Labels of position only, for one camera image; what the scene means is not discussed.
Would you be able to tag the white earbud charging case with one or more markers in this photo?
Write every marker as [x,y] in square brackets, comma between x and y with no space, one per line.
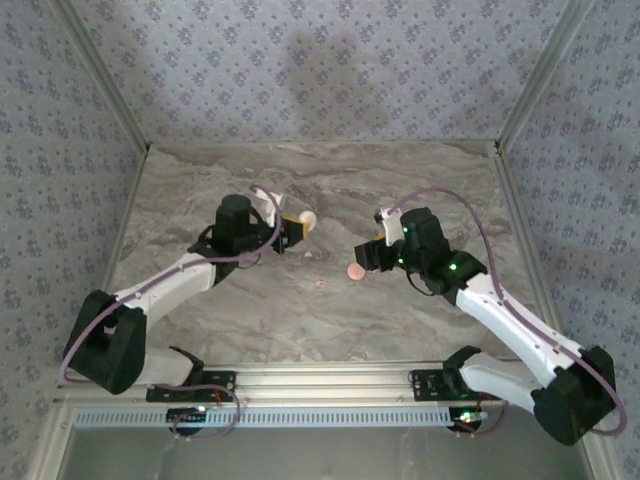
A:
[308,218]

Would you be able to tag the pink earbud charging case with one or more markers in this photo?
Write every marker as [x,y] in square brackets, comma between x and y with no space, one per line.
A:
[354,273]

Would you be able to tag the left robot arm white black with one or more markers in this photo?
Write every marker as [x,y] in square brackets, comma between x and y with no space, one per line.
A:
[170,285]

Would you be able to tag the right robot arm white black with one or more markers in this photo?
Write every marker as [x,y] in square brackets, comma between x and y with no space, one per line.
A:
[510,320]

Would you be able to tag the right controller board green light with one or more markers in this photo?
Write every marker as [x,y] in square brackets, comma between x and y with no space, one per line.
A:
[467,417]

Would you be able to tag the controller board green light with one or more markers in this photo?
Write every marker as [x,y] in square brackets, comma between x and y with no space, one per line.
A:
[467,417]
[187,417]

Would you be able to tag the left controller board green light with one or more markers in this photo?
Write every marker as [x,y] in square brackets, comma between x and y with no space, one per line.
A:
[187,417]

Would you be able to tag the grey metal sheet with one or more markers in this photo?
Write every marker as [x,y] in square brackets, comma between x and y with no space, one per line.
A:
[320,455]

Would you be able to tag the aluminium side rail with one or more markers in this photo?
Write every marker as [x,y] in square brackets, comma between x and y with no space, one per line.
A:
[125,220]
[525,225]

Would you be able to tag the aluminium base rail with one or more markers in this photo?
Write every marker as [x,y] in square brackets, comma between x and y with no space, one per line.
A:
[320,380]

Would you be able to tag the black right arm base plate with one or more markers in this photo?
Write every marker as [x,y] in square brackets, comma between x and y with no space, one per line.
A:
[425,385]

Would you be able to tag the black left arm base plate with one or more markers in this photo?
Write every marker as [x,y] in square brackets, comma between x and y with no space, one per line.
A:
[225,377]

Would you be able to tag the aluminium corner post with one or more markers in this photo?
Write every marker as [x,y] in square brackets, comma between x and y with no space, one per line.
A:
[106,75]
[540,75]

